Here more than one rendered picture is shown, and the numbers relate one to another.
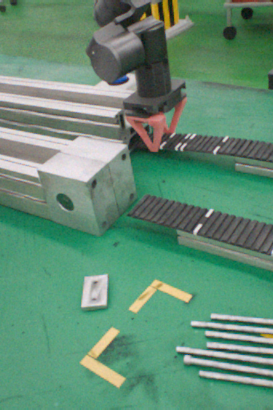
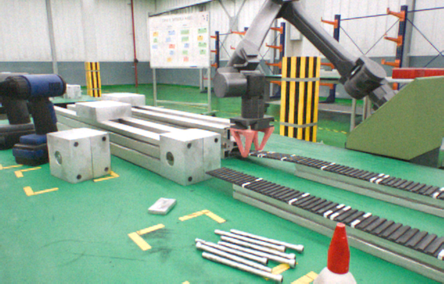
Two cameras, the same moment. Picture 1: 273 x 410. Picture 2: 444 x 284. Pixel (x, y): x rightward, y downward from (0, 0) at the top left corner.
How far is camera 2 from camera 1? 0.24 m
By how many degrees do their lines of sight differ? 25
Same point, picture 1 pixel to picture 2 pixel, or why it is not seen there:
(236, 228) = (272, 189)
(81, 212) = (177, 166)
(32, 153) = not seen: hidden behind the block
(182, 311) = (214, 226)
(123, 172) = (213, 151)
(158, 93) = (253, 116)
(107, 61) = (221, 84)
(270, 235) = (293, 195)
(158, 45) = (257, 85)
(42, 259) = (141, 188)
